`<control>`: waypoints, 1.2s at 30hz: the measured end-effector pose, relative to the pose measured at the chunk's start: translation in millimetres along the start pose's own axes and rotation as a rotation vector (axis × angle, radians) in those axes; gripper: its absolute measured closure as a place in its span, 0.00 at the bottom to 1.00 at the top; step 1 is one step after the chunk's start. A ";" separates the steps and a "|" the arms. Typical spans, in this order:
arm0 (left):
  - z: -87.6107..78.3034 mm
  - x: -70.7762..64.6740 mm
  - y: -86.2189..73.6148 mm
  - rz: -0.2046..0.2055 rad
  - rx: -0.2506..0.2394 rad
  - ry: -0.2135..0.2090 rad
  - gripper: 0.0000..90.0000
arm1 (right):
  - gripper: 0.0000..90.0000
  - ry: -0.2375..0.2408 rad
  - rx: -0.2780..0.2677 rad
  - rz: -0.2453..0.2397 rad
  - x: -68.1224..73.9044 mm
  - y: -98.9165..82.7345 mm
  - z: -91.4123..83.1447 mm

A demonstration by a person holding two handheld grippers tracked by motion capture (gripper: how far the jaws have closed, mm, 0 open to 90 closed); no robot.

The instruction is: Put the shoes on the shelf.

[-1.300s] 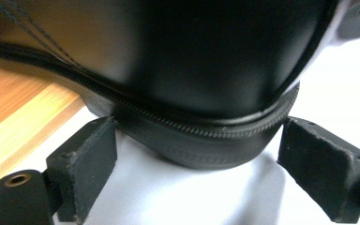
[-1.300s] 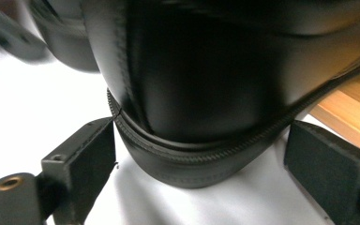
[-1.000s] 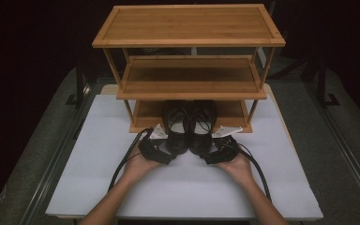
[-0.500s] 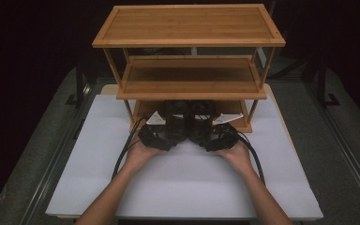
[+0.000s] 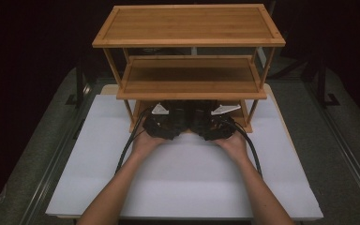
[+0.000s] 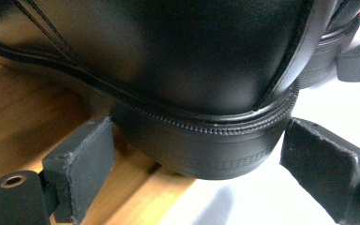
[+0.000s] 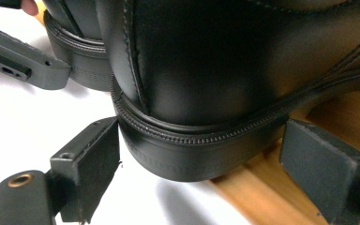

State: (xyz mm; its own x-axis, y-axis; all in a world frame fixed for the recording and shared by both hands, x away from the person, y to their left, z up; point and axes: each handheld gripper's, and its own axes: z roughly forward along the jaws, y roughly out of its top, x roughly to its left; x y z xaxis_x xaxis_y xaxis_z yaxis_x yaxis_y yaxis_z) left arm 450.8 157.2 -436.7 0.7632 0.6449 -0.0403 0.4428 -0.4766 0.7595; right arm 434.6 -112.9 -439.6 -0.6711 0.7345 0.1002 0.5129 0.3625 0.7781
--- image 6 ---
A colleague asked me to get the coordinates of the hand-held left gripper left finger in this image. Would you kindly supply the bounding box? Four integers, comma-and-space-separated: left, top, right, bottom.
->
41, 116, 116, 225

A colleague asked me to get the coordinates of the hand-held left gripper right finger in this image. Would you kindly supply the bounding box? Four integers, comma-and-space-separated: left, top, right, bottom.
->
279, 117, 360, 225

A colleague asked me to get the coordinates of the black leather shoe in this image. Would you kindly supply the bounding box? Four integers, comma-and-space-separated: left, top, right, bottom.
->
0, 0, 339, 181
298, 0, 360, 90

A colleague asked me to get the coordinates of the wooden shoe rack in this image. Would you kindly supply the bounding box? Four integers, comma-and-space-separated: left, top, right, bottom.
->
0, 50, 198, 225

